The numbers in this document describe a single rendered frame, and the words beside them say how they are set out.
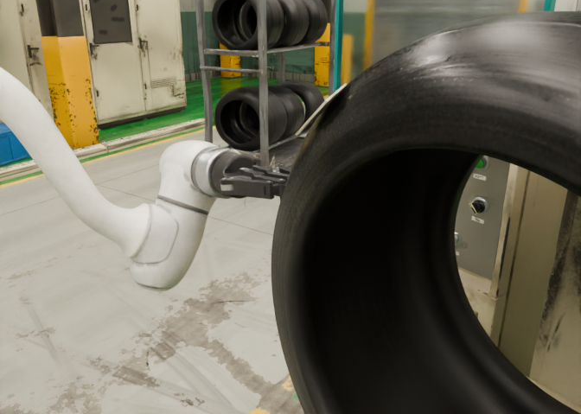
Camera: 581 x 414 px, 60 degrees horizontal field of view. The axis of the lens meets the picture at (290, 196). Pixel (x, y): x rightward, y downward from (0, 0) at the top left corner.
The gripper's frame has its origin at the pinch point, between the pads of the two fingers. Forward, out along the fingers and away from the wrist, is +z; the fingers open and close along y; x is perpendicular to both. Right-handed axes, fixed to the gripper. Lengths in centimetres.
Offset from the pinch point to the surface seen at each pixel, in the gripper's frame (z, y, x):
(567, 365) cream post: 26.2, 24.9, 28.5
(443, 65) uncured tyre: 30.8, -11.0, -16.3
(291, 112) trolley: -291, 232, 22
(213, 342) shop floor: -143, 54, 106
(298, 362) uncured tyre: 11.5, -12.9, 16.7
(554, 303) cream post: 24.0, 24.8, 19.4
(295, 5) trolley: -282, 238, -64
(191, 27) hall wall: -942, 503, -114
